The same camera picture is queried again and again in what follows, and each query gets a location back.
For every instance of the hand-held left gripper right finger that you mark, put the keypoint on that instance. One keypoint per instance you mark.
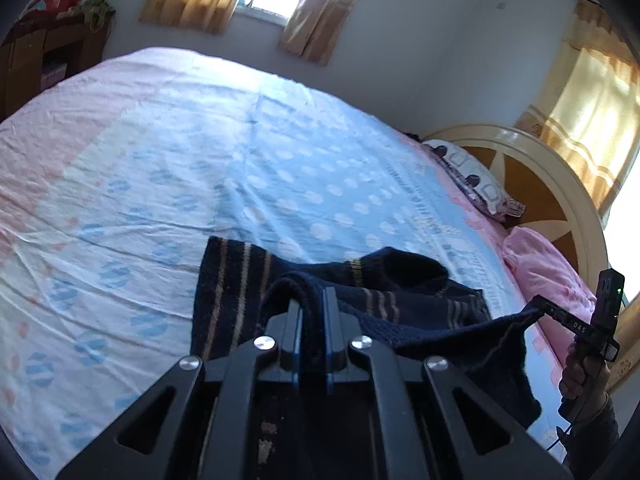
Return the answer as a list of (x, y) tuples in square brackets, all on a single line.
[(340, 340)]

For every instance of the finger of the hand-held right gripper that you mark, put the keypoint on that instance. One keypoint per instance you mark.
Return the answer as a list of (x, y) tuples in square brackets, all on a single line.
[(565, 317)]

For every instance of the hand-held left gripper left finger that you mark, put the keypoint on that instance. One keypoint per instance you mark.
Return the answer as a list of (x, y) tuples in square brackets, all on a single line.
[(290, 340)]

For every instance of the navy patterned knit sweater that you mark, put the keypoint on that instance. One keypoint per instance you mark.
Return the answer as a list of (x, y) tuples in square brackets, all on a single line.
[(400, 280)]

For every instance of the person's right forearm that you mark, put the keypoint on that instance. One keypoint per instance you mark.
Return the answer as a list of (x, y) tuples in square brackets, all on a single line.
[(595, 440)]

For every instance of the person's right hand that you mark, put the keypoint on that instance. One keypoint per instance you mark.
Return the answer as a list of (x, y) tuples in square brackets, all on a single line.
[(575, 377)]

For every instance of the pink pillow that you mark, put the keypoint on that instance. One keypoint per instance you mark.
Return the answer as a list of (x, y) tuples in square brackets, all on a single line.
[(540, 270)]

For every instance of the large window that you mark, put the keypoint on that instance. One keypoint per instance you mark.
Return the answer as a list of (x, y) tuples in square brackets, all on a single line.
[(625, 240)]

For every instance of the cream wooden bed headboard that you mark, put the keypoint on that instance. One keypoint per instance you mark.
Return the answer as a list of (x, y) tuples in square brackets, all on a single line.
[(540, 200)]

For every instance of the patterned white pillow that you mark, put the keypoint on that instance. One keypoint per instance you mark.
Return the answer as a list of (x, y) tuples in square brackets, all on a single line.
[(470, 170)]

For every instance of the large yellow orange curtain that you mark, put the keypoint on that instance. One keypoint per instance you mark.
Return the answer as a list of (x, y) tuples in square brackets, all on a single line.
[(585, 105)]

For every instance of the bed with blue pink sheet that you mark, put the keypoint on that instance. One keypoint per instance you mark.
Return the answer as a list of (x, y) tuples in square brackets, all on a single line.
[(200, 135)]

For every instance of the brown wooden desk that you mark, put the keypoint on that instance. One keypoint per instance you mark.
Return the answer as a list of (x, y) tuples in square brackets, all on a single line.
[(30, 60)]

